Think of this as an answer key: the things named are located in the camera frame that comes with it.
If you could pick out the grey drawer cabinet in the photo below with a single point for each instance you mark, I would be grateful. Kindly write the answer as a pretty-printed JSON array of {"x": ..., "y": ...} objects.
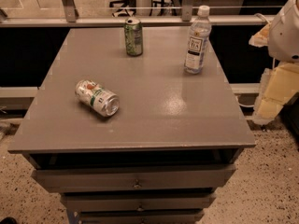
[{"x": 160, "y": 157}]

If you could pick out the metal railing frame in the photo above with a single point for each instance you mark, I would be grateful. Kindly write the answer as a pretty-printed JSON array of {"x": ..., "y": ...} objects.
[{"x": 103, "y": 13}]

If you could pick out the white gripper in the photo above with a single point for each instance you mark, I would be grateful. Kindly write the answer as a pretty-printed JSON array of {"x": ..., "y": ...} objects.
[{"x": 285, "y": 34}]

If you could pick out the clear plastic water bottle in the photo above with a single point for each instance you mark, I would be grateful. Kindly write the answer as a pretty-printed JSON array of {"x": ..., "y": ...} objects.
[{"x": 198, "y": 37}]

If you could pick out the green soda can upright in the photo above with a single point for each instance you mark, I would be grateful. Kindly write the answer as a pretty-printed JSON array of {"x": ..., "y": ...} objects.
[{"x": 133, "y": 36}]

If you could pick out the white green 7up can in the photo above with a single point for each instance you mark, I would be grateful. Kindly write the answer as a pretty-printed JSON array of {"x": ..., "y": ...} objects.
[{"x": 104, "y": 102}]

